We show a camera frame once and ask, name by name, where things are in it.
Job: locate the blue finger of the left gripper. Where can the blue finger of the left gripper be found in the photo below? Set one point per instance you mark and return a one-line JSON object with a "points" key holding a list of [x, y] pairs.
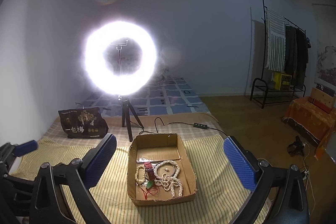
{"points": [[20, 150]]}

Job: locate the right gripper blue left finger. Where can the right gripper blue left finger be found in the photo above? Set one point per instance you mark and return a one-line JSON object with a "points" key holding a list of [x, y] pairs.
{"points": [[97, 159]]}

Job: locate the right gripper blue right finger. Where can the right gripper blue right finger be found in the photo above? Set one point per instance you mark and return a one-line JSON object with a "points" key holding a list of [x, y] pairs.
{"points": [[242, 162]]}

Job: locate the red strap wristwatch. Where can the red strap wristwatch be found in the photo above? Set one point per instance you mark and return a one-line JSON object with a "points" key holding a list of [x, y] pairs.
{"points": [[149, 170]]}

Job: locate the yellow striped bed sheet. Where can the yellow striped bed sheet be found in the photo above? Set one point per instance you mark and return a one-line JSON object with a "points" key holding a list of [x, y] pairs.
{"points": [[219, 196]]}

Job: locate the black printed snack bag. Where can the black printed snack bag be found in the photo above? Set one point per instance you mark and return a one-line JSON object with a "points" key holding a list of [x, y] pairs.
{"points": [[83, 123]]}

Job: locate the pink plaid bed sheet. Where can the pink plaid bed sheet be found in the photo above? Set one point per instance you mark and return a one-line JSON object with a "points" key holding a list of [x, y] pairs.
{"points": [[187, 125]]}

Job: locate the black object on floor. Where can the black object on floor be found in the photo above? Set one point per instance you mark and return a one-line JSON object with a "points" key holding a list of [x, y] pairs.
{"points": [[296, 148]]}

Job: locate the open cardboard box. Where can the open cardboard box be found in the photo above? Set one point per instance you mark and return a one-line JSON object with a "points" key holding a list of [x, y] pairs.
{"points": [[178, 185]]}

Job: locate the black tripod stand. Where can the black tripod stand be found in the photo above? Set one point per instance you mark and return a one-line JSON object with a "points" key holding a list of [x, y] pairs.
{"points": [[128, 108]]}

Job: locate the black clothes rack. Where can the black clothes rack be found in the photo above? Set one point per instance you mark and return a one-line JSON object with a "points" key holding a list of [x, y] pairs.
{"points": [[262, 91]]}

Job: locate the orange cloth covered table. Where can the orange cloth covered table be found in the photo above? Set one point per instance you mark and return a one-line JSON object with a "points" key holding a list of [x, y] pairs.
{"points": [[316, 115]]}

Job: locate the yellow black box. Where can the yellow black box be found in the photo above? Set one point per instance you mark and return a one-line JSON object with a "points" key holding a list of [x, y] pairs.
{"points": [[281, 81]]}

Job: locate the white striped hanging cloth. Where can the white striped hanging cloth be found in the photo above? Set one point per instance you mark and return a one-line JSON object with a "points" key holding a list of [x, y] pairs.
{"points": [[275, 38]]}

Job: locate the dark hanging clothes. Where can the dark hanging clothes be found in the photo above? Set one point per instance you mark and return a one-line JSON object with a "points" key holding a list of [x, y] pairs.
{"points": [[296, 55]]}

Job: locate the bright ring light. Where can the bright ring light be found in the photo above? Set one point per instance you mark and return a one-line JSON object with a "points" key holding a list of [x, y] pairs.
{"points": [[120, 58]]}

